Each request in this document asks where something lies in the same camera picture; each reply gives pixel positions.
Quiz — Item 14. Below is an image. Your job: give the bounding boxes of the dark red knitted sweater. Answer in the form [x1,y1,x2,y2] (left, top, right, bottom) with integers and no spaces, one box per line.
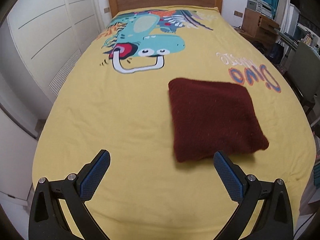
[168,78,269,163]

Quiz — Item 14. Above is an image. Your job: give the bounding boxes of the grey-green chair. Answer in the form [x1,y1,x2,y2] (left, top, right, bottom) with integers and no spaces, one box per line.
[284,42,319,116]

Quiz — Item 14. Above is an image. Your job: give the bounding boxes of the black bag on floor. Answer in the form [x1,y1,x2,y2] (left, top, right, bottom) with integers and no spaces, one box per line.
[267,43,284,64]

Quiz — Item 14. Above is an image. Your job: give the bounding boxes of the wooden drawer cabinet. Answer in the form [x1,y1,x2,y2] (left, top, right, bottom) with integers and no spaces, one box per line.
[241,8,280,47]

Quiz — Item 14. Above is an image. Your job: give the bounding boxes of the white wardrobe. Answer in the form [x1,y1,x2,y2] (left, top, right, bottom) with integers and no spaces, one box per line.
[1,0,101,138]

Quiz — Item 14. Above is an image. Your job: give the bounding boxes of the white printer on cabinet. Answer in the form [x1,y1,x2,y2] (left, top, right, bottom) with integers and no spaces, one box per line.
[246,0,273,18]

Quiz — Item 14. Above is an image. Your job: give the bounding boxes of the wall socket plate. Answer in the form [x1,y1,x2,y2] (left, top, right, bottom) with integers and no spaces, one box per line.
[234,10,243,18]

